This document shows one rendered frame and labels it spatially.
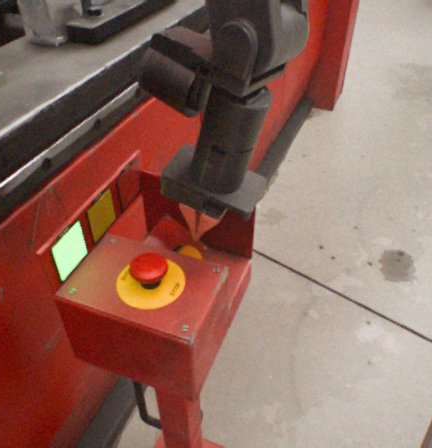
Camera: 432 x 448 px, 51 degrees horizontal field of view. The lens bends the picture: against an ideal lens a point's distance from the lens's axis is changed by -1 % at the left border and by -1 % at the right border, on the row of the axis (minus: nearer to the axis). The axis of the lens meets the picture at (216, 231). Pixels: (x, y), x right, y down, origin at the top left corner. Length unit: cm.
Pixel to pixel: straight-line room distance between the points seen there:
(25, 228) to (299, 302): 102
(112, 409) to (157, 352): 78
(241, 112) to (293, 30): 8
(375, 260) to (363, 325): 30
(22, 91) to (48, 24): 17
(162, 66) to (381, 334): 119
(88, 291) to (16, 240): 19
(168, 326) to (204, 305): 4
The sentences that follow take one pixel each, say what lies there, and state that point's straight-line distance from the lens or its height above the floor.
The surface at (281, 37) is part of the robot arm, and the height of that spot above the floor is 102.
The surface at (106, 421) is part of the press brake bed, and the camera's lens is 124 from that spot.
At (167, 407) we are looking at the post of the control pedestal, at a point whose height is 46.
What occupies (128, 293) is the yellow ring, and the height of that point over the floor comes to 78.
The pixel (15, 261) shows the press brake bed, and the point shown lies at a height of 70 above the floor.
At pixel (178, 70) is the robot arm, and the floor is 97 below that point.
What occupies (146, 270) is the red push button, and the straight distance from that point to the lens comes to 46.
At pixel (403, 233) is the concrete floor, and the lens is 184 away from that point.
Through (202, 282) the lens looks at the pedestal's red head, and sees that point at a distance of 48.
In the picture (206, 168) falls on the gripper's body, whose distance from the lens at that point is 45.
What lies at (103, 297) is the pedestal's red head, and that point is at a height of 78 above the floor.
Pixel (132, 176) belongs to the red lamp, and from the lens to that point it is 57.
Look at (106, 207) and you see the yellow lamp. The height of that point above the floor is 82.
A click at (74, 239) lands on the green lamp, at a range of 50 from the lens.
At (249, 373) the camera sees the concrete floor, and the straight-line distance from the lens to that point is 133.
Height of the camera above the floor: 114
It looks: 42 degrees down
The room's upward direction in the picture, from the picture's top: straight up
